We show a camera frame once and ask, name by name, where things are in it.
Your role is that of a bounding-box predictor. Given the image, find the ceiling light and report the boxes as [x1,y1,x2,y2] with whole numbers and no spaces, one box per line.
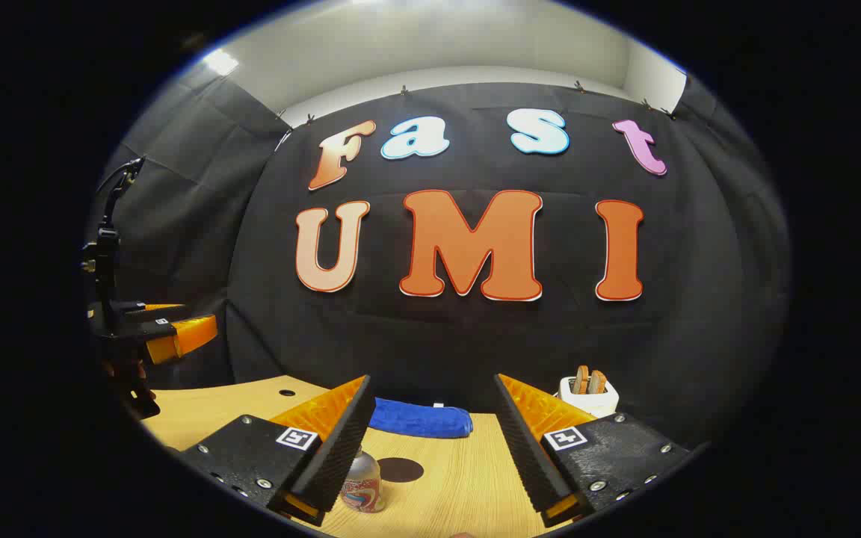
[203,49,239,75]

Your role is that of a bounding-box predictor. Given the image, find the blue towel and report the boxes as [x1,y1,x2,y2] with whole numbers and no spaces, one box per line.
[368,398,474,439]

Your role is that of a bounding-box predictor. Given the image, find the white toaster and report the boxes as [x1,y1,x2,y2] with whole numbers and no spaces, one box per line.
[559,374,620,418]

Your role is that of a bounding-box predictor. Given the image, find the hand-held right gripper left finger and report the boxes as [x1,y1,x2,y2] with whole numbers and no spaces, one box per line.
[176,375,377,528]

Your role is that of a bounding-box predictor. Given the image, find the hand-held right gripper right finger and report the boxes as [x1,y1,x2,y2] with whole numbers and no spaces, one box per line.
[494,374,693,528]

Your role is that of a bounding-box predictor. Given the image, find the silver water bottle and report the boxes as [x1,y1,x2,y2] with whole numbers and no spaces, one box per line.
[339,447,385,513]

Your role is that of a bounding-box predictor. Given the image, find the dark round coaster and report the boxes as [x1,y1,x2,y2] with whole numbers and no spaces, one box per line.
[377,457,425,483]

